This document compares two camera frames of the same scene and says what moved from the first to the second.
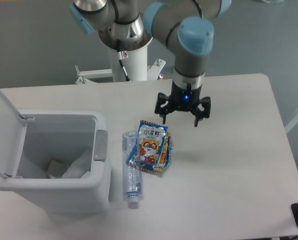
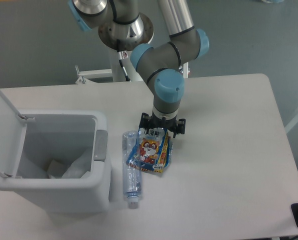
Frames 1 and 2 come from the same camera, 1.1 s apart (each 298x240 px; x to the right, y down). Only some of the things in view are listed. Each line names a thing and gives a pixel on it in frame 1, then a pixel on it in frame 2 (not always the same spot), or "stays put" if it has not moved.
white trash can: (50, 135) stays put
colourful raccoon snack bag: (153, 149) stays put
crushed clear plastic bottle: (132, 176) stays put
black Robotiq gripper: (183, 100) to (147, 122)
